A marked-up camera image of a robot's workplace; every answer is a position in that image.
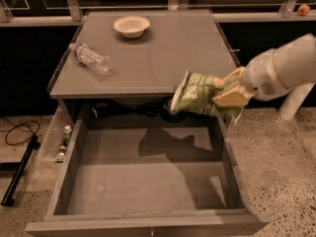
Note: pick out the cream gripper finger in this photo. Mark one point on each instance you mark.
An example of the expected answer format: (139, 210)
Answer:
(235, 96)
(234, 75)

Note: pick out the small bottle in bin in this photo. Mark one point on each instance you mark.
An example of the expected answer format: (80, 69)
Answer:
(65, 139)

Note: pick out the clear plastic water bottle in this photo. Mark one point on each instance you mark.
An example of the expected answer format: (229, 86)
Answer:
(91, 57)

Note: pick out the white paper bowl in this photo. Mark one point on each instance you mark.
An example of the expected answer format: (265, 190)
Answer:
(131, 27)

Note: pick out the open grey top drawer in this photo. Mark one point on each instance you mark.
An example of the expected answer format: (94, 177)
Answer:
(144, 177)

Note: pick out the orange fruit on ledge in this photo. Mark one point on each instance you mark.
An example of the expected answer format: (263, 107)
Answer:
(303, 10)

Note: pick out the black bar stand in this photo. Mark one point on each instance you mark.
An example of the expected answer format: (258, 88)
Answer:
(7, 199)

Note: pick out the green jalapeno chip bag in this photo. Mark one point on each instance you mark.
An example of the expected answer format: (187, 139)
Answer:
(195, 93)

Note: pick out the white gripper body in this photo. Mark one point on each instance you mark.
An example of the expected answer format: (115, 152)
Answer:
(262, 78)

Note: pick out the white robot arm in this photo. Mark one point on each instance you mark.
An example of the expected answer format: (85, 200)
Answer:
(289, 70)

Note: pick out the grey cabinet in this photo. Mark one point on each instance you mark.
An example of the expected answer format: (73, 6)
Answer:
(151, 66)

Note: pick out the metal window railing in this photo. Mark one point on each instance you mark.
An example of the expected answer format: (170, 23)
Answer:
(70, 12)

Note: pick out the black object inside cabinet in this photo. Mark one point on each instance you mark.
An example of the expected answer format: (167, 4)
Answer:
(108, 108)

